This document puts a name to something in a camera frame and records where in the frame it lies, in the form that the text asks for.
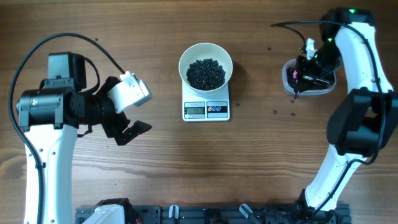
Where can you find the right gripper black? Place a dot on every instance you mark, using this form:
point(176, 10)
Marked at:
point(305, 73)

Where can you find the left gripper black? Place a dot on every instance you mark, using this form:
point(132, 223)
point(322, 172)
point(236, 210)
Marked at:
point(114, 129)

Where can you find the black beans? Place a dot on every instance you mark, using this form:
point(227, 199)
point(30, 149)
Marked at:
point(206, 74)

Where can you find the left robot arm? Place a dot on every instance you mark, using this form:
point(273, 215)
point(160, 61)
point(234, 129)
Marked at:
point(50, 117)

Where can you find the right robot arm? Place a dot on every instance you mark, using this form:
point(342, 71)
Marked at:
point(362, 124)

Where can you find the white digital kitchen scale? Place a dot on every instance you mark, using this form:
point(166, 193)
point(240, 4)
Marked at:
point(205, 108)

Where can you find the white bowl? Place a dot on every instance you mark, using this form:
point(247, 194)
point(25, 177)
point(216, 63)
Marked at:
point(203, 51)

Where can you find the clear plastic food container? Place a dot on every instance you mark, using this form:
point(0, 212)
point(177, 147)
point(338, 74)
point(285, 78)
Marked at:
point(290, 91)

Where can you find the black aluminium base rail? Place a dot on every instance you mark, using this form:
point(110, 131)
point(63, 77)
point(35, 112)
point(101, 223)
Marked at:
point(268, 214)

